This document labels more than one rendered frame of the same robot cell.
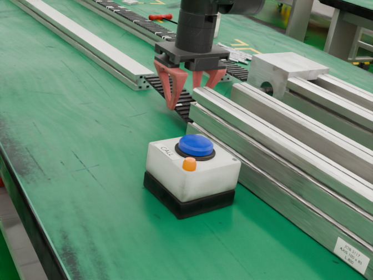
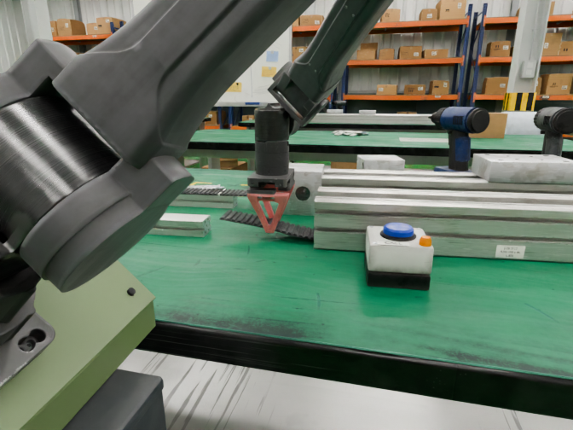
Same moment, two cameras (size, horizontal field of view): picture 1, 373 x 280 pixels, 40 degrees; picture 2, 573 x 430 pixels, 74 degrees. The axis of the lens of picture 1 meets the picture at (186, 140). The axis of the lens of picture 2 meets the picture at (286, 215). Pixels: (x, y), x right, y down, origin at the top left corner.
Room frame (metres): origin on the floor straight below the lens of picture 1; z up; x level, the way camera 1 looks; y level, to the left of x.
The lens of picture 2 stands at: (0.26, 0.43, 1.02)
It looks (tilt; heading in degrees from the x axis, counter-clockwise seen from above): 17 degrees down; 318
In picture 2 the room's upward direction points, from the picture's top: straight up
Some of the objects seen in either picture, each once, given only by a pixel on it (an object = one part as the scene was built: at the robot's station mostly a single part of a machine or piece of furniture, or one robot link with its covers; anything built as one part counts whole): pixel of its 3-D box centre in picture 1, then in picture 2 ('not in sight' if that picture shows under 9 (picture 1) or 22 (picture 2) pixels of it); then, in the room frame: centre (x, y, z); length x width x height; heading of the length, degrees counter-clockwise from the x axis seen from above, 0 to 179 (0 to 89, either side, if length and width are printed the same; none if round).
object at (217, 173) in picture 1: (196, 171); (395, 252); (0.53, -0.02, 0.81); 0.10 x 0.08 x 0.06; 129
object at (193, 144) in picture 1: (195, 148); (397, 232); (0.52, -0.01, 0.84); 0.04 x 0.04 x 0.02
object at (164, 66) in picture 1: (181, 80); (270, 204); (0.75, 0.02, 0.84); 0.07 x 0.07 x 0.09; 39
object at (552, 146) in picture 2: not in sight; (545, 151); (0.55, -0.72, 0.89); 0.20 x 0.08 x 0.22; 123
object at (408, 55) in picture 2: not in sight; (400, 74); (5.84, -8.45, 1.59); 2.83 x 0.98 x 3.17; 34
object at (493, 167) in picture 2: not in sight; (521, 174); (0.51, -0.44, 0.87); 0.16 x 0.11 x 0.07; 39
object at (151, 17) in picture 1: (177, 23); not in sight; (1.37, 0.07, 0.79); 0.16 x 0.08 x 0.02; 48
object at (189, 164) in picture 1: (190, 163); (425, 240); (0.48, -0.01, 0.85); 0.02 x 0.02 x 0.01
